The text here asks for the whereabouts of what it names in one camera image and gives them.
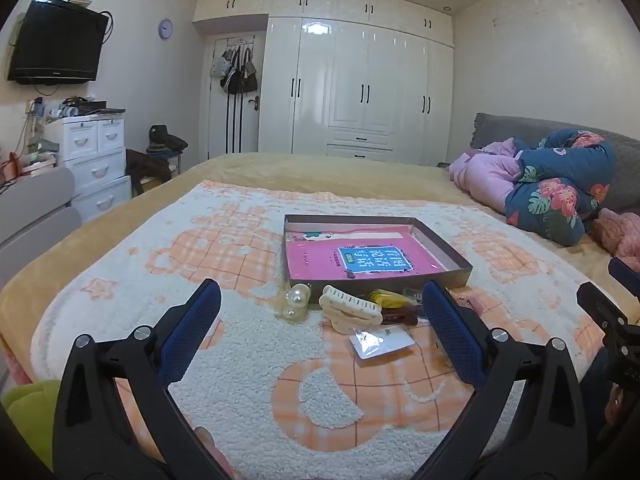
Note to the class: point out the pink quilt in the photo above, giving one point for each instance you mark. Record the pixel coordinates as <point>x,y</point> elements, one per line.
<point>480,175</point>

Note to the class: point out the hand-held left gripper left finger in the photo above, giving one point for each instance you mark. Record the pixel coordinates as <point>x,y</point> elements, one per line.
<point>195,330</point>

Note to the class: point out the pink fluffy cloth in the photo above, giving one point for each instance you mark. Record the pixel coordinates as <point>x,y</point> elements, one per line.
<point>617,232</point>

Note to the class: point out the white wardrobe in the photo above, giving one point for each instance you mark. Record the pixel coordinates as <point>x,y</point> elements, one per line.
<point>350,85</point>

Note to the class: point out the tan bedspread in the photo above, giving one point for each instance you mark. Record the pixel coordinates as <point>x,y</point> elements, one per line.
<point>300,170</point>

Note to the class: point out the pink book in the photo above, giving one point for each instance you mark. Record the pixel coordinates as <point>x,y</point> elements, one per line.
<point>325,260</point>

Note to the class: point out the black device on cabinet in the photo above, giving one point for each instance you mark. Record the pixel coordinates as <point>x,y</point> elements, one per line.
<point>92,107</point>

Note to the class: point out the dark red hair clip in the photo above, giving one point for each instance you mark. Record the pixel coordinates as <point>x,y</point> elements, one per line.
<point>400,316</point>

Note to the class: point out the brown jacket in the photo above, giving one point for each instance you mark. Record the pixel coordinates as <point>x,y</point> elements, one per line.
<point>145,167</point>

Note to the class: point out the black wall television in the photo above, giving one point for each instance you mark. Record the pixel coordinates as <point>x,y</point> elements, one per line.
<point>55,42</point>

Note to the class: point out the white drawer cabinet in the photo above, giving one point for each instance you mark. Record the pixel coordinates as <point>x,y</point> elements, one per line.
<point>95,165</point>

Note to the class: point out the person's left forearm green sleeve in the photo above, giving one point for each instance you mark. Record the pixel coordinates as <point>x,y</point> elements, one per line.
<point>27,420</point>

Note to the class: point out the stack of books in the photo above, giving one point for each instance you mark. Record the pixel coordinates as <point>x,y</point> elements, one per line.
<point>40,162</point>

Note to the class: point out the white orange printed blanket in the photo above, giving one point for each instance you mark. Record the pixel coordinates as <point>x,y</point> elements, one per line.
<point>240,240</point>

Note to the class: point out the black bag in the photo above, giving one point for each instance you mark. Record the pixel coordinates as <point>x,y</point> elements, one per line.
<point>165,137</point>

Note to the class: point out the cream claw hair clip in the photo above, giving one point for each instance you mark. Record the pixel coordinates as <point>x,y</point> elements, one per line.
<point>350,307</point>

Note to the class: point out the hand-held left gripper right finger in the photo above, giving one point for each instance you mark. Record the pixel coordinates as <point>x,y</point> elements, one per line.
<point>450,330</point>

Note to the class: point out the person's left hand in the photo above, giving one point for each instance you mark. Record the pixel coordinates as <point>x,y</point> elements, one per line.
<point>212,452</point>

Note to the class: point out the yellow hair accessory packet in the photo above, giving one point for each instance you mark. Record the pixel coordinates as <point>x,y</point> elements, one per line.
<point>387,299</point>

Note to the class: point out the blue floral quilt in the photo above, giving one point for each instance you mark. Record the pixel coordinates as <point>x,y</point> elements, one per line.
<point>555,195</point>

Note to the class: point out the hanging bags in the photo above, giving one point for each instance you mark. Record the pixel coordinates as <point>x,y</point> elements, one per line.
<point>237,77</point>

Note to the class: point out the grey headboard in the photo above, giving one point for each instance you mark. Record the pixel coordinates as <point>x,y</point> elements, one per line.
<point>500,127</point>

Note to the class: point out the pearl hair clip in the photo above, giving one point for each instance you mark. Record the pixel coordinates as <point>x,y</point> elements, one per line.
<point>292,302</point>

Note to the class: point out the clear packet with stud earrings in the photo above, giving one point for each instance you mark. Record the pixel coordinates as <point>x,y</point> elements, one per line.
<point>380,342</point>

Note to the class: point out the brown cardboard box tray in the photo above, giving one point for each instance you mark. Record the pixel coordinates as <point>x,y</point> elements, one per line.
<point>380,240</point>

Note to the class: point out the round wall clock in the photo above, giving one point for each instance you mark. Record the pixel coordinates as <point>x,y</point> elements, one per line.
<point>165,28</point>

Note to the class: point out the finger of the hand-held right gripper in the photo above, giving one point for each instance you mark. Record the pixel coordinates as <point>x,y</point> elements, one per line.
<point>600,305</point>
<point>625,274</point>

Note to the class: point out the small clear packet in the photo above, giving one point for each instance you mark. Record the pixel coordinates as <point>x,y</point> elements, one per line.
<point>412,295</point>

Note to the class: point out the white door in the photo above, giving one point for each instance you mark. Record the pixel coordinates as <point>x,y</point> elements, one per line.
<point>220,120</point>

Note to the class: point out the grey sofa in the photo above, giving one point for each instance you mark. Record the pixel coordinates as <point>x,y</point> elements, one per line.
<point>30,210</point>

